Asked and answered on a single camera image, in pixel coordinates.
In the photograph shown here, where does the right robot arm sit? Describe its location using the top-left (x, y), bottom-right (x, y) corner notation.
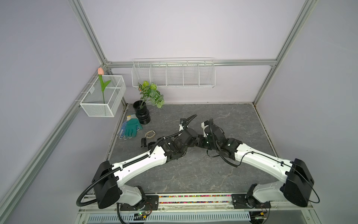
top-left (198, 120), bottom-right (314, 208)

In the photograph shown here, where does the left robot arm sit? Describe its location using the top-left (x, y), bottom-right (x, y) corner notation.
top-left (92, 128), bottom-right (200, 209)

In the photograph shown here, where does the beige band watch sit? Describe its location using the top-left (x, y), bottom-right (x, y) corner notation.
top-left (145, 130), bottom-right (156, 139)

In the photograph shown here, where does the black thin band watch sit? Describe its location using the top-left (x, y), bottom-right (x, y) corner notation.
top-left (140, 138), bottom-right (147, 148)

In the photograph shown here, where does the black ribbed plant pot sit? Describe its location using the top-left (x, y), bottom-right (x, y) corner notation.
top-left (133, 100), bottom-right (151, 125)

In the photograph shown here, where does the green work glove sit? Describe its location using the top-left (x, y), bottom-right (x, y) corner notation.
top-left (125, 118), bottom-right (143, 138)

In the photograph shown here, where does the green artificial potted plant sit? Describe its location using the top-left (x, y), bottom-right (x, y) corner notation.
top-left (138, 81), bottom-right (165, 109)

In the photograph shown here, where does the blue dotted work glove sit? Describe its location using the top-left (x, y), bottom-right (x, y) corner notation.
top-left (117, 121), bottom-right (128, 140)

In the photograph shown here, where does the pink artificial tulip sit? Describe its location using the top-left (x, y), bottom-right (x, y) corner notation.
top-left (98, 68), bottom-right (111, 104)

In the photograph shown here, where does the black corrugated cable conduit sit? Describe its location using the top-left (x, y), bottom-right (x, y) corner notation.
top-left (76, 114), bottom-right (198, 208)

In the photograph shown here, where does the long white wire shelf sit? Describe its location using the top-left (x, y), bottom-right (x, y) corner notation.
top-left (131, 57), bottom-right (216, 88)

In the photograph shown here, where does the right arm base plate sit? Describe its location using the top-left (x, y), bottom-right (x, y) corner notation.
top-left (231, 194), bottom-right (271, 209)

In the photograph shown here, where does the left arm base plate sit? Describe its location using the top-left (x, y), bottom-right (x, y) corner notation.
top-left (120, 195), bottom-right (159, 211)

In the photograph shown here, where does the white slotted cable duct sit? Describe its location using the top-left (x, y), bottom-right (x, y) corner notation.
top-left (85, 212), bottom-right (251, 224)

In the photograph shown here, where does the aluminium front rail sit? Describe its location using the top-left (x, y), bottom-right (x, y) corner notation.
top-left (76, 191), bottom-right (314, 215)

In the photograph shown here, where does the white mesh wall basket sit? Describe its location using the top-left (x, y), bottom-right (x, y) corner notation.
top-left (79, 75), bottom-right (126, 118)

